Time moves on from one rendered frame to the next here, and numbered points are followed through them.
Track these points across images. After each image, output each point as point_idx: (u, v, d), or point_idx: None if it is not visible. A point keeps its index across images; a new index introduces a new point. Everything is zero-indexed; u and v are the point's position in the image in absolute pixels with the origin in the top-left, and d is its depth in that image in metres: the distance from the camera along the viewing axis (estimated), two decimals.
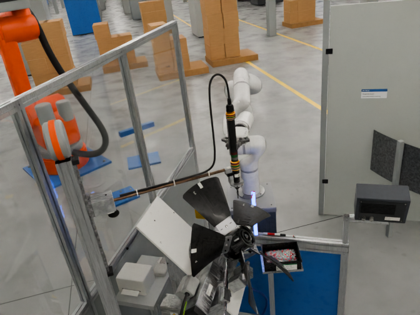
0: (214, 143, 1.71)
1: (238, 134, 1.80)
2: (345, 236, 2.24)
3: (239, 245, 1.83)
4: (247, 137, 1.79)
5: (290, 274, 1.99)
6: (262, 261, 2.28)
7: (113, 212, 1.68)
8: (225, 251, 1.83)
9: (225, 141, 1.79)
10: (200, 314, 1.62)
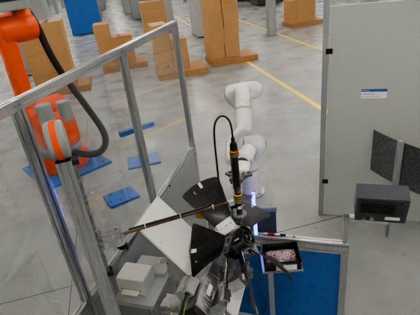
0: (218, 179, 1.80)
1: (241, 169, 1.88)
2: (345, 236, 2.24)
3: (239, 245, 1.83)
4: (249, 172, 1.88)
5: (290, 274, 1.99)
6: (262, 261, 2.28)
7: (122, 245, 1.77)
8: (225, 251, 1.83)
9: (229, 175, 1.88)
10: (200, 314, 1.62)
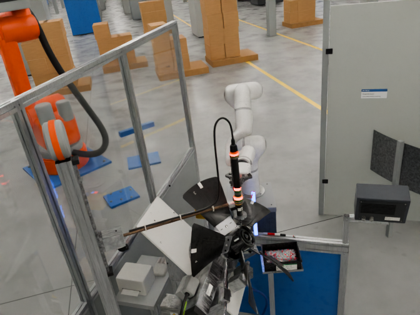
0: (218, 180, 1.80)
1: (241, 171, 1.89)
2: (345, 236, 2.24)
3: (239, 245, 1.83)
4: (249, 174, 1.89)
5: (290, 274, 1.99)
6: (262, 261, 2.28)
7: (122, 247, 1.77)
8: (225, 251, 1.83)
9: (229, 177, 1.88)
10: (200, 314, 1.62)
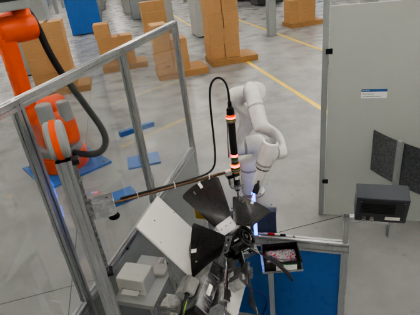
0: (214, 145, 1.72)
1: None
2: (345, 236, 2.24)
3: (239, 245, 1.83)
4: None
5: (290, 274, 1.99)
6: (262, 261, 2.28)
7: (114, 215, 1.69)
8: (225, 251, 1.83)
9: (257, 188, 2.08)
10: (200, 314, 1.62)
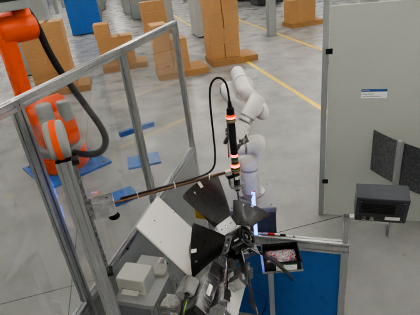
0: (214, 145, 1.72)
1: (237, 135, 2.12)
2: (345, 236, 2.24)
3: (234, 231, 1.86)
4: (245, 138, 2.11)
5: (254, 309, 1.65)
6: (262, 261, 2.28)
7: (114, 215, 1.69)
8: (221, 229, 1.90)
9: (225, 135, 2.18)
10: (200, 314, 1.62)
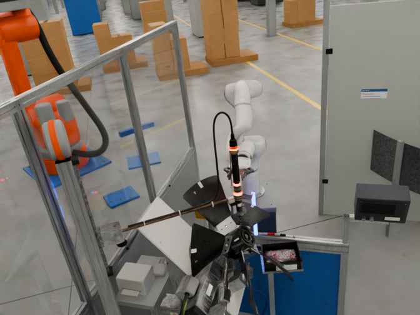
0: (217, 175, 1.79)
1: (241, 165, 1.87)
2: (345, 236, 2.24)
3: (234, 231, 1.86)
4: (250, 168, 1.87)
5: (254, 309, 1.65)
6: (262, 261, 2.28)
7: (121, 242, 1.76)
8: (221, 229, 1.90)
9: (227, 171, 1.87)
10: (200, 314, 1.62)
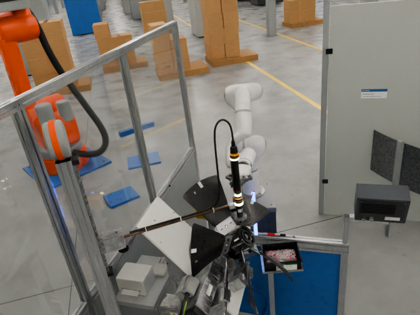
0: (218, 182, 1.81)
1: (241, 172, 1.89)
2: (345, 236, 2.24)
3: (234, 231, 1.86)
4: (249, 175, 1.89)
5: (254, 309, 1.65)
6: (262, 261, 2.28)
7: (123, 248, 1.77)
8: (221, 229, 1.90)
9: (229, 179, 1.89)
10: (200, 314, 1.62)
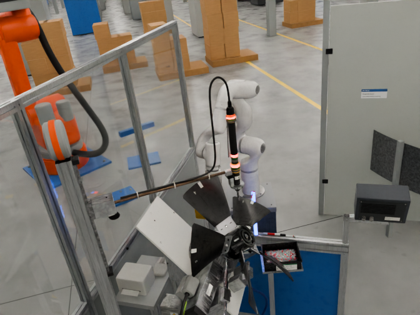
0: (214, 145, 1.72)
1: None
2: (345, 236, 2.24)
3: (234, 231, 1.86)
4: None
5: (254, 309, 1.65)
6: (262, 261, 2.28)
7: (114, 215, 1.69)
8: (221, 229, 1.90)
9: None
10: (200, 314, 1.62)
